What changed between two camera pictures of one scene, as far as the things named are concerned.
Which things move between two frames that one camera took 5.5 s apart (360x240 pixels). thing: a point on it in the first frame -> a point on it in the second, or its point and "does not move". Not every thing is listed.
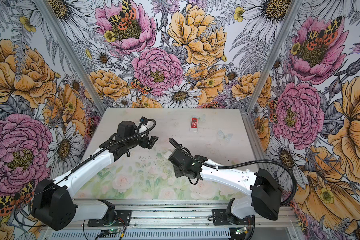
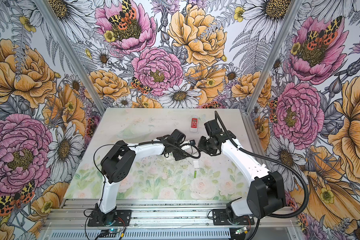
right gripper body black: (179, 172) -> (205, 145)
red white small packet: (194, 126) does not move
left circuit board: (113, 230) does not move
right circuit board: (242, 230) does not move
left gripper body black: (136, 141) -> (177, 152)
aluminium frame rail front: (193, 214) does not move
